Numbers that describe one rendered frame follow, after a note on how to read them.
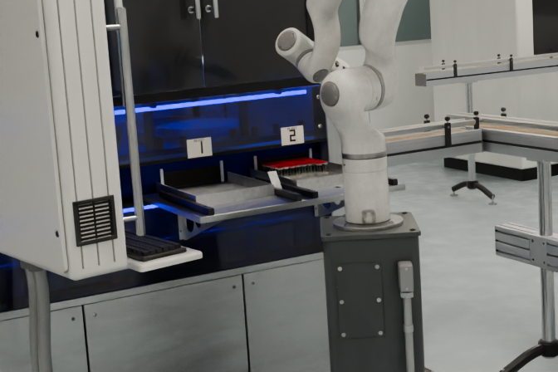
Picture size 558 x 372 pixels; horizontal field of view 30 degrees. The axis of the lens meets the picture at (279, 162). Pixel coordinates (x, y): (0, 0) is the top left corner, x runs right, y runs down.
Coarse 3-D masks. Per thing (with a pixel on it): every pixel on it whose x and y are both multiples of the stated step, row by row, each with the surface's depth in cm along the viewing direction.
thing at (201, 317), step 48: (144, 288) 332; (192, 288) 340; (240, 288) 348; (288, 288) 357; (0, 336) 313; (96, 336) 327; (144, 336) 334; (192, 336) 342; (240, 336) 350; (288, 336) 359
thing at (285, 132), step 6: (294, 126) 351; (300, 126) 352; (282, 132) 349; (288, 132) 350; (300, 132) 352; (282, 138) 349; (288, 138) 350; (294, 138) 351; (300, 138) 352; (282, 144) 349; (288, 144) 350
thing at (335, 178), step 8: (328, 168) 357; (336, 168) 352; (264, 176) 344; (280, 176) 334; (312, 176) 349; (320, 176) 348; (328, 176) 329; (336, 176) 330; (296, 184) 324; (304, 184) 325; (312, 184) 326; (320, 184) 328; (328, 184) 329; (336, 184) 330
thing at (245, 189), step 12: (228, 180) 350; (240, 180) 341; (252, 180) 333; (156, 192) 339; (180, 192) 319; (192, 192) 334; (204, 192) 333; (216, 192) 332; (228, 192) 313; (240, 192) 315; (252, 192) 317; (264, 192) 319; (204, 204) 310
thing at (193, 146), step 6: (204, 138) 336; (210, 138) 337; (192, 144) 334; (198, 144) 335; (204, 144) 336; (210, 144) 337; (192, 150) 335; (198, 150) 336; (204, 150) 337; (210, 150) 338; (192, 156) 335; (198, 156) 336
